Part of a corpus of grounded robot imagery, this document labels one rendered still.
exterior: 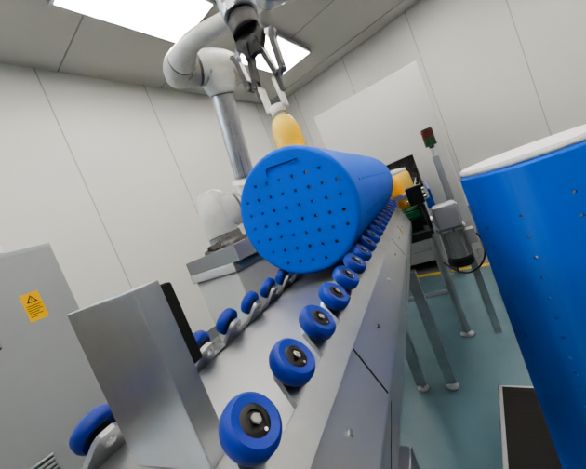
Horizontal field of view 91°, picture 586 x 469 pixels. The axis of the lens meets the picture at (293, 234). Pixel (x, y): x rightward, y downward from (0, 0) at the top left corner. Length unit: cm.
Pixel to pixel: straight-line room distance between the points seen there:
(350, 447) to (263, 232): 47
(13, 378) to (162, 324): 173
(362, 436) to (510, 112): 535
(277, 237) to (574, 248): 55
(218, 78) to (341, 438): 130
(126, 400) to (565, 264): 70
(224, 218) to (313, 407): 113
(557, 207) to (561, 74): 497
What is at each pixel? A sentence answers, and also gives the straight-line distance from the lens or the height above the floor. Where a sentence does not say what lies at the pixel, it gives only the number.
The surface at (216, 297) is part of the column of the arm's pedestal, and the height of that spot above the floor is 87.
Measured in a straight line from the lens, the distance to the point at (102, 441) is 39.
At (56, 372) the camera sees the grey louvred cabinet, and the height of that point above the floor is 80.
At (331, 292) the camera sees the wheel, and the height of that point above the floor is 97.
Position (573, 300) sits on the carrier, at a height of 75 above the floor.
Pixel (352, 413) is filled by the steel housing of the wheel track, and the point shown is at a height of 88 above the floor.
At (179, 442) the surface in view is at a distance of 30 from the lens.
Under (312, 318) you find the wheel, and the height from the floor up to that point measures 97.
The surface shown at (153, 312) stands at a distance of 25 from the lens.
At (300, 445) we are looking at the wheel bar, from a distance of 27.
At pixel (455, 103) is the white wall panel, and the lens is 555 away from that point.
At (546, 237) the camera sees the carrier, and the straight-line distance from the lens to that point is 70.
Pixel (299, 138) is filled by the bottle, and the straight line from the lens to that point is 71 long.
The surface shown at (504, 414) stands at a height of 15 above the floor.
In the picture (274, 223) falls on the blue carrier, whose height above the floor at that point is 109.
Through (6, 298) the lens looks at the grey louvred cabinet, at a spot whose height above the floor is 123.
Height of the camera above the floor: 109
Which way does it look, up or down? 4 degrees down
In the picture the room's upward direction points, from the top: 22 degrees counter-clockwise
